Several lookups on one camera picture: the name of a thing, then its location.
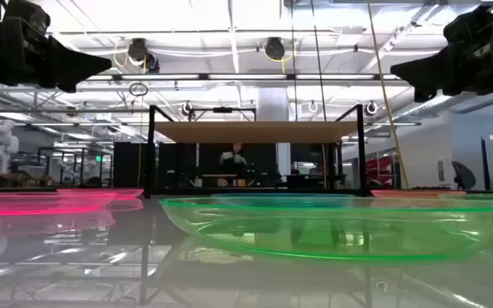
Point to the white robot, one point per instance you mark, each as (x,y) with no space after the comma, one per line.
(0,145)

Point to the pink translucent plastic plate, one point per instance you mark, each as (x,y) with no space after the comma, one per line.
(118,192)
(37,205)

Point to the person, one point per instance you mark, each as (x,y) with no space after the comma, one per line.
(233,160)

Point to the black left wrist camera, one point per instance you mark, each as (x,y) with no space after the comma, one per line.
(28,17)

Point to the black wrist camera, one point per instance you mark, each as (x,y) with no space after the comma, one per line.
(28,17)
(469,25)

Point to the black office chair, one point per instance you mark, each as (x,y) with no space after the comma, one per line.
(462,175)

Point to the wooden shelf with black legs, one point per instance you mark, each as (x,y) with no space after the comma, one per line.
(255,132)

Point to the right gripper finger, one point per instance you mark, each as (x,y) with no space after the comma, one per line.
(435,70)

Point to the white mug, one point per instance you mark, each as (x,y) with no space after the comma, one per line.
(222,182)

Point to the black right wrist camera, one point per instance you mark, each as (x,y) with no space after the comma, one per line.
(469,25)

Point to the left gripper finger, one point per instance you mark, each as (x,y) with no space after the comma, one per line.
(73,64)

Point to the red storage rack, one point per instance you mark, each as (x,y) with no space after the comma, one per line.
(379,171)

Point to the green translucent plastic plate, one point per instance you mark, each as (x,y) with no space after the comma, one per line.
(272,231)

